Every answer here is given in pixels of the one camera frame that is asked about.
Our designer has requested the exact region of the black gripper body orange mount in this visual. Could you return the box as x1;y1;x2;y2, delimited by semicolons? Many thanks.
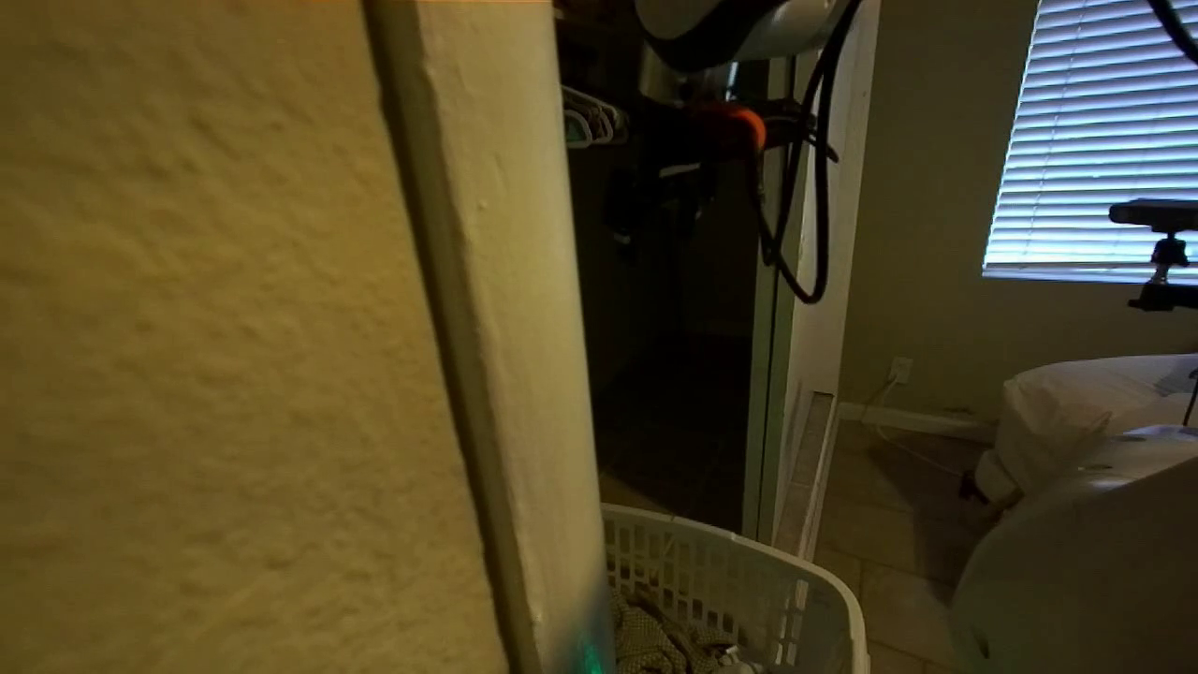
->
606;92;817;259

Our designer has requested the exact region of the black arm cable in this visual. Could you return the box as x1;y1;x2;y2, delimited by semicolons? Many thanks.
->
748;0;872;307

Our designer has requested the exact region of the crumpled clothes pile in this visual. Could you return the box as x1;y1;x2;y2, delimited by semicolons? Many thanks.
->
606;582;767;674

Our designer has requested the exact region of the white plastic laundry basket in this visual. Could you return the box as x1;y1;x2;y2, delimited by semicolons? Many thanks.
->
599;500;872;674

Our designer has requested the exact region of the white clothes hanger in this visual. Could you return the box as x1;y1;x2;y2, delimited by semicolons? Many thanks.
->
558;82;627;152

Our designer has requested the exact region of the white closet door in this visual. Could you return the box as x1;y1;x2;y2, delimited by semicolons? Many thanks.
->
739;0;882;560

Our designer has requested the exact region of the white baseboard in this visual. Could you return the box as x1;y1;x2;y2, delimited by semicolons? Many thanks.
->
833;395;1002;445

